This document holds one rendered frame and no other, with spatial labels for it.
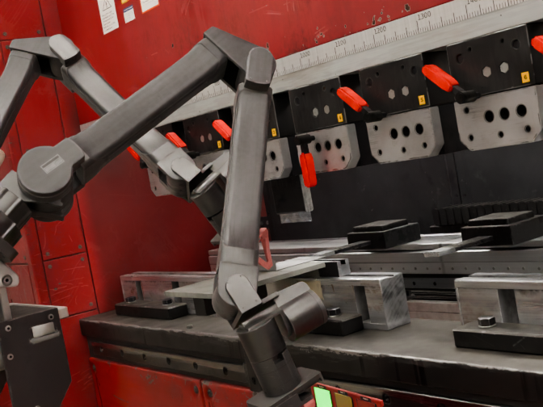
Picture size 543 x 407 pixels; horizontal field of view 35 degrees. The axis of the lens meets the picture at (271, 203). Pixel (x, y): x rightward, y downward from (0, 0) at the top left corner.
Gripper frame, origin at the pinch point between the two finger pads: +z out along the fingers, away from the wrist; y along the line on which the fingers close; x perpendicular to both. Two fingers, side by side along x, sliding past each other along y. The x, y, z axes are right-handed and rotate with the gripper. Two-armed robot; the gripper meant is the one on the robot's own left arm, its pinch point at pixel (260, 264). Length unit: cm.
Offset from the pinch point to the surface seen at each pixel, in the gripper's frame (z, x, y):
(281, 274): 0.7, 2.3, -8.5
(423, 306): 143, -131, 143
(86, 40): -48, -37, 71
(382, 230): 14.5, -26.4, -4.1
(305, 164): -14.0, -11.5, -15.8
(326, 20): -33.0, -27.1, -24.0
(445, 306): 143, -132, 129
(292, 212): -2.3, -13.1, 0.1
